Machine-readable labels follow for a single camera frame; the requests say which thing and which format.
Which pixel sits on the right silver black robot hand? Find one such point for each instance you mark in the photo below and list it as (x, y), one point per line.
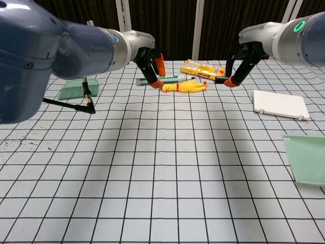
(256, 33)

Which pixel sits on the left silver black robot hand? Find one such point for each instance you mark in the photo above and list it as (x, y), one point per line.
(139, 40)

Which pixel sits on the white green marker body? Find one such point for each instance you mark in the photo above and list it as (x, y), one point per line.
(170, 79)

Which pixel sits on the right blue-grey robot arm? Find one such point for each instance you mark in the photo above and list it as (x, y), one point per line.
(302, 38)

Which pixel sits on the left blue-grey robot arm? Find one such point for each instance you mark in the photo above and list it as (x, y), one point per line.
(38, 50)

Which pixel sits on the yellow snack package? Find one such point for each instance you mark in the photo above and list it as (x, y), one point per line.
(203, 69)

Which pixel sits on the yellow rubber chicken toy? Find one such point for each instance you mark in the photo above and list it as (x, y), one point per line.
(185, 86)

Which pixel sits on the white flat hinged case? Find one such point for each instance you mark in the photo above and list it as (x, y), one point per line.
(279, 104)

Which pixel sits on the green hand broom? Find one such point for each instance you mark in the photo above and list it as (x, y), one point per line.
(71, 91)

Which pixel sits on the green plastic dustpan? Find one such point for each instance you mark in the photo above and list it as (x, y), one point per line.
(308, 160)

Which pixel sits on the white black checkered tablecloth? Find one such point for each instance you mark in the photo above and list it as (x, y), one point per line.
(162, 183)

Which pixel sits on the white metal frame post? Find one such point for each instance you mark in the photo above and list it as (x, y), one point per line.
(292, 10)
(124, 15)
(198, 28)

